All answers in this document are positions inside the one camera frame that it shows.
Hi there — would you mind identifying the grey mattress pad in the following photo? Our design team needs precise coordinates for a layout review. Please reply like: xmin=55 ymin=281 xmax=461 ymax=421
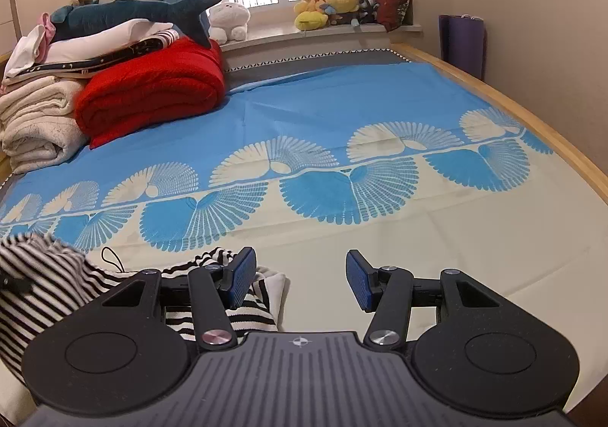
xmin=222 ymin=47 xmax=410 ymax=92

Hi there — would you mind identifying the yellow plush toy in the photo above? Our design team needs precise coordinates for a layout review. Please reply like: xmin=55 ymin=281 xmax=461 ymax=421
xmin=293 ymin=0 xmax=333 ymax=32

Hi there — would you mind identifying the stone windowsill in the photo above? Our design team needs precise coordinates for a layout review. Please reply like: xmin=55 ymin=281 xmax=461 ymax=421
xmin=219 ymin=21 xmax=423 ymax=54

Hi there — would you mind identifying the red folded blanket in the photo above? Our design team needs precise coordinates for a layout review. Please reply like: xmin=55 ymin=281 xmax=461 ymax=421
xmin=75 ymin=38 xmax=228 ymax=150

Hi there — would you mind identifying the dark star-print cloth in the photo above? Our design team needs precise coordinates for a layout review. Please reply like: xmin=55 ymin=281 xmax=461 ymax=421
xmin=19 ymin=38 xmax=168 ymax=79

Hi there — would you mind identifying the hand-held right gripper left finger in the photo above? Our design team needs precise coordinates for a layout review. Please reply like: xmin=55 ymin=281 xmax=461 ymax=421
xmin=102 ymin=247 xmax=260 ymax=353

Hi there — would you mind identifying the wooden bed frame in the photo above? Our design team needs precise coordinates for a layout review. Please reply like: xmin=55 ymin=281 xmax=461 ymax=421
xmin=392 ymin=42 xmax=608 ymax=215

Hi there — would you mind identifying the purple rolled mat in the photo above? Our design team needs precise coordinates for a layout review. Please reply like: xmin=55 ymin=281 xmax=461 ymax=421
xmin=438 ymin=14 xmax=488 ymax=82

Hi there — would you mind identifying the black white plush toy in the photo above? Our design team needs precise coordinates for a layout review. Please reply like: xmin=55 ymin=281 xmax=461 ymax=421
xmin=352 ymin=0 xmax=382 ymax=25

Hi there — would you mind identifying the black cord loop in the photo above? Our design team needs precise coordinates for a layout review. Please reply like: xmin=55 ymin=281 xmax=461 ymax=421
xmin=101 ymin=247 xmax=130 ymax=274

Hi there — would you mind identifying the black white striped garment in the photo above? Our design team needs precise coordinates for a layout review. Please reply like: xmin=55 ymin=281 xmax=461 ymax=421
xmin=0 ymin=232 xmax=289 ymax=384

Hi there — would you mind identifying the blue cream patterned bed sheet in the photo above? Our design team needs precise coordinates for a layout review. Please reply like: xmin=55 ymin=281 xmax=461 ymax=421
xmin=0 ymin=60 xmax=608 ymax=413

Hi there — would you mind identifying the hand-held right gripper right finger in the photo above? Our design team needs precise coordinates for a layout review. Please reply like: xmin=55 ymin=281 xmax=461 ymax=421
xmin=346 ymin=249 xmax=509 ymax=353

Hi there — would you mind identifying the blue shark plush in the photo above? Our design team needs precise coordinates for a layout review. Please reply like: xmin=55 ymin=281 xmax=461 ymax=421
xmin=50 ymin=0 xmax=224 ymax=49

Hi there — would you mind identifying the white folded quilt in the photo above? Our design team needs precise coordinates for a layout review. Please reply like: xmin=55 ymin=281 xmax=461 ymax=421
xmin=47 ymin=19 xmax=176 ymax=63

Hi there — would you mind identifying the pink white cloth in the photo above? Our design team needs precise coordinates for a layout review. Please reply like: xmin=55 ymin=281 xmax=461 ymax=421
xmin=6 ymin=13 xmax=59 ymax=77

